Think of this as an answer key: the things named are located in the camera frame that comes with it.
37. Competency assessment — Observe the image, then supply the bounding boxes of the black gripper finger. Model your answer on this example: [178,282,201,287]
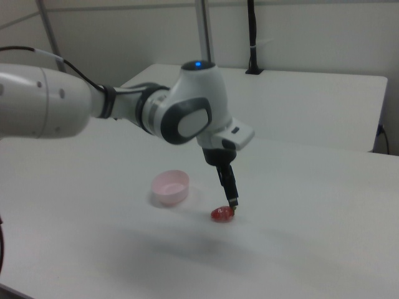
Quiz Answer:
[221,164,240,216]
[216,165,226,189]

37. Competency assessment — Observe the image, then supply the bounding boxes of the aluminium frame post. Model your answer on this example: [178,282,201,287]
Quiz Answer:
[194,0,216,67]

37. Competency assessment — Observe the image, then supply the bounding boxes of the pink plastic bowl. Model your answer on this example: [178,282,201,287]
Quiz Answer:
[151,169,190,207]

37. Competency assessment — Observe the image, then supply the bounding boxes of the red strawberry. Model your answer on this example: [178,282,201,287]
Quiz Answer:
[209,205,235,224]

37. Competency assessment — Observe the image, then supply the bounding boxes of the white background table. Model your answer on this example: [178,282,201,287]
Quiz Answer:
[120,64,388,154]

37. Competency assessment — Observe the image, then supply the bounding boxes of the dark cable with connector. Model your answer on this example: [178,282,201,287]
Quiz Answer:
[0,214,6,272]

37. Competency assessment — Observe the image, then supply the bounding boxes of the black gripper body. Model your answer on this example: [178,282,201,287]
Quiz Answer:
[201,146,237,168]

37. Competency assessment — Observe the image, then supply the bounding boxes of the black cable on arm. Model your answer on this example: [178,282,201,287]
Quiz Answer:
[0,46,105,92]

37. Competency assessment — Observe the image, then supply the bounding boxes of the black pole with cables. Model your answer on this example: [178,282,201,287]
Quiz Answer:
[244,0,266,76]

